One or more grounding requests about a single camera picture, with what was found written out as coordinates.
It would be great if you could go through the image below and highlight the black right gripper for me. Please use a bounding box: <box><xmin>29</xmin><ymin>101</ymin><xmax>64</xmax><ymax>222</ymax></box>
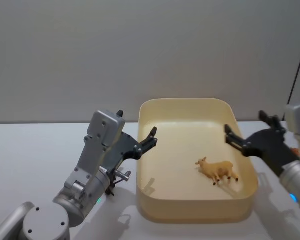
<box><xmin>223</xmin><ymin>110</ymin><xmax>300</xmax><ymax>176</ymax></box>

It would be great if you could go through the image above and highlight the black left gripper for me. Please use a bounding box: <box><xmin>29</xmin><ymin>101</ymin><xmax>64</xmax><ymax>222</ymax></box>
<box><xmin>99</xmin><ymin>110</ymin><xmax>159</xmax><ymax>174</ymax></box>

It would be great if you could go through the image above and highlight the cream plastic tray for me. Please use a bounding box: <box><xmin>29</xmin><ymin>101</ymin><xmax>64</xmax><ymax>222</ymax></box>
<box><xmin>135</xmin><ymin>98</ymin><xmax>260</xmax><ymax>224</ymax></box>

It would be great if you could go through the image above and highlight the thin dark wrist cable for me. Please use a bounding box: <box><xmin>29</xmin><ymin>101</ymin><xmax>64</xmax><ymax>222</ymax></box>
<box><xmin>105</xmin><ymin>168</ymin><xmax>132</xmax><ymax>197</ymax></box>

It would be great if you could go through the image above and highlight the tan toy goat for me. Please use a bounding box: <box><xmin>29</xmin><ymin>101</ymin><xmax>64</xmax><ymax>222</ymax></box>
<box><xmin>195</xmin><ymin>156</ymin><xmax>240</xmax><ymax>187</ymax></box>

